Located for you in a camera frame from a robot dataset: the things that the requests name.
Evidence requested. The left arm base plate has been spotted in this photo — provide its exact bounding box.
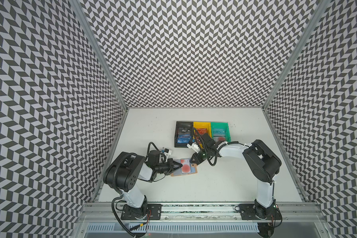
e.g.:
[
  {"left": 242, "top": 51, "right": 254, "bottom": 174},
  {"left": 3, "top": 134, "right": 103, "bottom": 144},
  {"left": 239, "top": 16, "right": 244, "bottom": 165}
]
[{"left": 121, "top": 203, "right": 162, "bottom": 220}]

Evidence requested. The green storage bin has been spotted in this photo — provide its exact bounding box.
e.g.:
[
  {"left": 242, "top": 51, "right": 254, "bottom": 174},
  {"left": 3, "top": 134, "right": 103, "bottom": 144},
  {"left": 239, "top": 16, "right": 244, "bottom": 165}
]
[{"left": 211, "top": 122, "right": 231, "bottom": 142}]

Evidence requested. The black storage bin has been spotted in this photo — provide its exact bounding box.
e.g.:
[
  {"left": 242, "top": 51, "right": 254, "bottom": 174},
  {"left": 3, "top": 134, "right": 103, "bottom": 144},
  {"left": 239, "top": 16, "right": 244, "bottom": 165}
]
[{"left": 174, "top": 121, "right": 193, "bottom": 148}]

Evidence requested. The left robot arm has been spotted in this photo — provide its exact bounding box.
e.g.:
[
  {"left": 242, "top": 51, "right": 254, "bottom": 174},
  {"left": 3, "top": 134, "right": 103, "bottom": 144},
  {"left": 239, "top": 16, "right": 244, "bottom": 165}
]
[{"left": 103, "top": 150, "right": 183, "bottom": 221}]

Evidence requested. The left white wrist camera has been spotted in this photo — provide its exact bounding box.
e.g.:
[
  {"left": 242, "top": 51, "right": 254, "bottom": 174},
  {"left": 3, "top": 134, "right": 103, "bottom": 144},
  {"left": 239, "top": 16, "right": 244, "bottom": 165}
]
[{"left": 161, "top": 148, "right": 172, "bottom": 158}]

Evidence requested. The yellow storage bin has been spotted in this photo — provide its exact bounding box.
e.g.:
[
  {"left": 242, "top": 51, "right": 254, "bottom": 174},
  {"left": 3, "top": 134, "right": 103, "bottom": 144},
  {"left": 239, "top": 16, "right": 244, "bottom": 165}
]
[{"left": 193, "top": 122, "right": 212, "bottom": 148}]

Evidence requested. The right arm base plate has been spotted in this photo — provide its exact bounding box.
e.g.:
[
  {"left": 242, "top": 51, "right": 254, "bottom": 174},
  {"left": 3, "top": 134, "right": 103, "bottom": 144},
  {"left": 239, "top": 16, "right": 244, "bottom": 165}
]
[{"left": 236, "top": 203, "right": 283, "bottom": 222}]

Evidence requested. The card in green bin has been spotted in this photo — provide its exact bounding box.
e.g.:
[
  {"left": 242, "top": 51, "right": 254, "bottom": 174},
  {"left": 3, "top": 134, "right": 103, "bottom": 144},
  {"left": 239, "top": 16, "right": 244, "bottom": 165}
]
[{"left": 212, "top": 128, "right": 226, "bottom": 142}]

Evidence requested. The white red circle card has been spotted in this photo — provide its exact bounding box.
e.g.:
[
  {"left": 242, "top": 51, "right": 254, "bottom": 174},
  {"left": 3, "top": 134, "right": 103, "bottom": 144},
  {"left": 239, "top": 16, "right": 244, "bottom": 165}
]
[{"left": 180, "top": 159, "right": 196, "bottom": 175}]

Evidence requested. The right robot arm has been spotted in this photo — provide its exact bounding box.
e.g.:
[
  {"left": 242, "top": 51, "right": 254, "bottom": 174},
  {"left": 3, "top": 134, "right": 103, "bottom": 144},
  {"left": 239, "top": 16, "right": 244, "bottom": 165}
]
[{"left": 186, "top": 133, "right": 282, "bottom": 223}]

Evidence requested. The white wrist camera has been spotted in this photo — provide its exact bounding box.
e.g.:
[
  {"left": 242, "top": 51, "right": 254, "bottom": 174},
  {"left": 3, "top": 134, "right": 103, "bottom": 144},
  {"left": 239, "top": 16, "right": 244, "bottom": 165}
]
[
  {"left": 161, "top": 148, "right": 172, "bottom": 158},
  {"left": 186, "top": 141, "right": 201, "bottom": 153}
]

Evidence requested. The blue card in black bin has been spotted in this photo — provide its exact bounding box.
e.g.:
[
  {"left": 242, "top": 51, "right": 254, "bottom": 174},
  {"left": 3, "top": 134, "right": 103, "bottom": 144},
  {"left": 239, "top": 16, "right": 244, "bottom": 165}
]
[{"left": 177, "top": 127, "right": 191, "bottom": 144}]

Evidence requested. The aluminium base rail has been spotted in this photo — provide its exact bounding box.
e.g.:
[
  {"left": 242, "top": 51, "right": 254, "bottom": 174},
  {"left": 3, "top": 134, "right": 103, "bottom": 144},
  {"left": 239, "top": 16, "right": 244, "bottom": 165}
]
[{"left": 77, "top": 202, "right": 326, "bottom": 223}]

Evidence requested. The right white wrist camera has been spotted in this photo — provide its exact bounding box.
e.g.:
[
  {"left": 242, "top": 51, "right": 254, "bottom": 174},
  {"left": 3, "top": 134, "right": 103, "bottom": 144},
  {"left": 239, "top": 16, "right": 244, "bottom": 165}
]
[{"left": 186, "top": 141, "right": 201, "bottom": 153}]

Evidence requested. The tan leather card holder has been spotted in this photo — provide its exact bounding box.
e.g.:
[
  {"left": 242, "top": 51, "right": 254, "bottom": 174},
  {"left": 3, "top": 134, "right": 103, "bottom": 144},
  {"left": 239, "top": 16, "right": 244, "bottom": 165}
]
[{"left": 171, "top": 158, "right": 197, "bottom": 177}]

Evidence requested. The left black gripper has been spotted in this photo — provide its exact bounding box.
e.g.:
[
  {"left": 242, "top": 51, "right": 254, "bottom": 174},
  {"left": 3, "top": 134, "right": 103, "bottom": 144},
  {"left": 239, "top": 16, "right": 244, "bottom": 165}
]
[{"left": 155, "top": 158, "right": 182, "bottom": 176}]

